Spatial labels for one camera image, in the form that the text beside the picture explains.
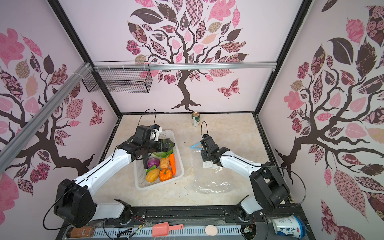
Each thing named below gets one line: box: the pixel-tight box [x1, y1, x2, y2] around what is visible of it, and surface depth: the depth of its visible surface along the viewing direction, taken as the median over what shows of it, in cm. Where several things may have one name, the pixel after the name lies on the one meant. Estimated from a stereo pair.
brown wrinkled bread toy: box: [160, 157, 170, 169], surface depth 89 cm
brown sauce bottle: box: [66, 226, 95, 238], surface depth 68 cm
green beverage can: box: [191, 111, 201, 127], surface depth 109 cm
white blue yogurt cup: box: [272, 215, 306, 240], surface depth 66 cm
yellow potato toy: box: [145, 168, 160, 183], surface depth 84 cm
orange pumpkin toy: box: [159, 169, 173, 182], surface depth 85 cm
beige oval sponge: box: [205, 225, 218, 236], surface depth 70 cm
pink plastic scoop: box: [152, 222, 184, 238], surface depth 71 cm
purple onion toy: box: [147, 157, 160, 168], surface depth 89 cm
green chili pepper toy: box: [145, 165, 157, 175], surface depth 86 cm
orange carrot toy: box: [169, 153, 176, 176], surface depth 92 cm
